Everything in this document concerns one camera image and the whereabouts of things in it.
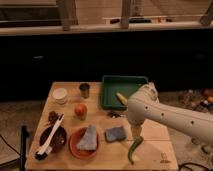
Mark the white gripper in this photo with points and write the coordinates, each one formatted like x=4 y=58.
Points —
x=136 y=131

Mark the blue sponge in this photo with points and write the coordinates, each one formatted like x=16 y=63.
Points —
x=115 y=134

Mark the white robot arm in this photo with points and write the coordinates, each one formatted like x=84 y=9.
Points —
x=144 y=104

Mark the small metal cup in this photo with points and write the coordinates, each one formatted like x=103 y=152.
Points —
x=84 y=90

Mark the white paper cup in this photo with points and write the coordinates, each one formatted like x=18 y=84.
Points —
x=60 y=95

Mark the green chili pepper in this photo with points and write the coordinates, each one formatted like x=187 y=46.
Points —
x=133 y=147

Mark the yellow corn cob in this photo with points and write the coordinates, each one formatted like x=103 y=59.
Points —
x=121 y=98

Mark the grey folded cloth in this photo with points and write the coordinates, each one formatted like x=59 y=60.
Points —
x=89 y=139

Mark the green plastic tray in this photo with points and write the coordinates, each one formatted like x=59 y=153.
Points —
x=113 y=84

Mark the orange tomato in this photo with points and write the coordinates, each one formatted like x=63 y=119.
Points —
x=80 y=109

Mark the orange plate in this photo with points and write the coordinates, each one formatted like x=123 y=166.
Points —
x=74 y=139

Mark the dark red bowl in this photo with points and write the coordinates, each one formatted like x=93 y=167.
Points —
x=58 y=141

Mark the brown dried food piece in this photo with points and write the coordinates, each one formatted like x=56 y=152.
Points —
x=53 y=116

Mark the black stand post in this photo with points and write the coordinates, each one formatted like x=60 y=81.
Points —
x=24 y=136

